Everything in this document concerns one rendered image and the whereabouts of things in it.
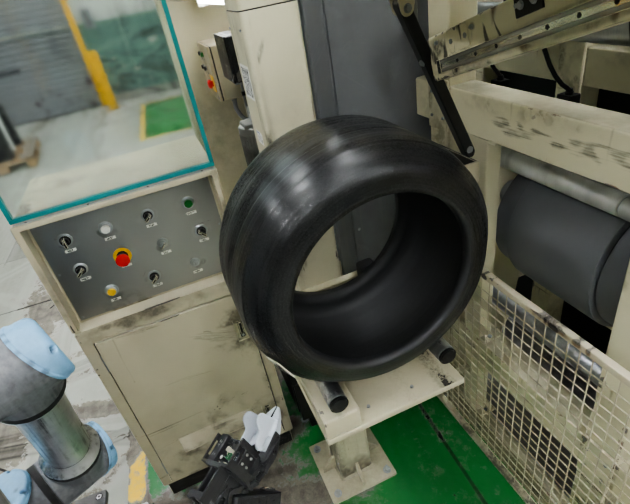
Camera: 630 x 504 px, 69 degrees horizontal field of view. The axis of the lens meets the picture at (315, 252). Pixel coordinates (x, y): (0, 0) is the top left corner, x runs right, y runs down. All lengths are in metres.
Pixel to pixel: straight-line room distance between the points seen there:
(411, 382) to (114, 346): 0.92
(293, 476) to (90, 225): 1.25
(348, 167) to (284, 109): 0.35
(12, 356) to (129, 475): 1.58
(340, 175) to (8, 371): 0.57
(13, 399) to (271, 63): 0.77
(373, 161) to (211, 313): 0.93
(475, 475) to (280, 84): 1.57
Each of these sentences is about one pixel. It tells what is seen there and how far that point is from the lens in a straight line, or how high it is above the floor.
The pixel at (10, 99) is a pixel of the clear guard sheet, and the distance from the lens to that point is 1.34.
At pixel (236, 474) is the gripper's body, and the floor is 1.04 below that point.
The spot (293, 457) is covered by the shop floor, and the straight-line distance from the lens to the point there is 2.10.
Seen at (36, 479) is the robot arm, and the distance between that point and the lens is 1.18.
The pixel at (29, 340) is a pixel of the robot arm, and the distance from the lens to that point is 0.81.
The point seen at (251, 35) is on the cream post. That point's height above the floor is 1.61.
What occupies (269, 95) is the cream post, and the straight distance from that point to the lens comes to 1.07.
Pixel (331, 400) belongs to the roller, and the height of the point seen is 0.92.
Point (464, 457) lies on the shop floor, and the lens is 2.05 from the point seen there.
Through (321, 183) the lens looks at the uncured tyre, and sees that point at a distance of 0.77.
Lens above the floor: 1.72
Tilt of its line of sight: 32 degrees down
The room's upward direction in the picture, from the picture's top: 11 degrees counter-clockwise
